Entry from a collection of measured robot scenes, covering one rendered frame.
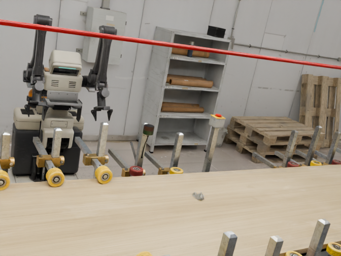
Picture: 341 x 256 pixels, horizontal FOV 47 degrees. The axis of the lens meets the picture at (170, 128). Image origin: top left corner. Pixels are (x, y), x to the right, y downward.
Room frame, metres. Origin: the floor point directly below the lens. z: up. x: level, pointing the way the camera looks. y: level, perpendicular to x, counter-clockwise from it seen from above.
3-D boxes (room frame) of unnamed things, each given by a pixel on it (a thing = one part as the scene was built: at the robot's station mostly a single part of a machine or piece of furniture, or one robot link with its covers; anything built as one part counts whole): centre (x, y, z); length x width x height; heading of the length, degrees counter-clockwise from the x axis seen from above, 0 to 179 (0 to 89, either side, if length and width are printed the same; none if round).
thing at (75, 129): (2.90, 0.82, 0.68); 0.28 x 0.27 x 0.25; 119
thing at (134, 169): (2.11, 0.15, 0.85); 0.08 x 0.08 x 0.11
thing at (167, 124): (5.16, -0.07, 0.78); 0.90 x 0.45 x 1.55; 122
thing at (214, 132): (2.46, -0.29, 0.93); 0.05 x 0.05 x 0.45; 32
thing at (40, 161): (1.91, 0.59, 0.95); 0.14 x 0.06 x 0.05; 122
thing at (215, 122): (2.46, -0.29, 1.18); 0.07 x 0.07 x 0.08; 32
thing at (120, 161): (2.28, 0.25, 0.84); 0.43 x 0.03 x 0.04; 32
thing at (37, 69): (2.51, 0.92, 1.41); 0.11 x 0.06 x 0.43; 119
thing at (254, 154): (2.91, -0.83, 0.80); 0.43 x 0.03 x 0.04; 32
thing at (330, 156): (3.12, -1.34, 0.88); 0.04 x 0.04 x 0.48; 32
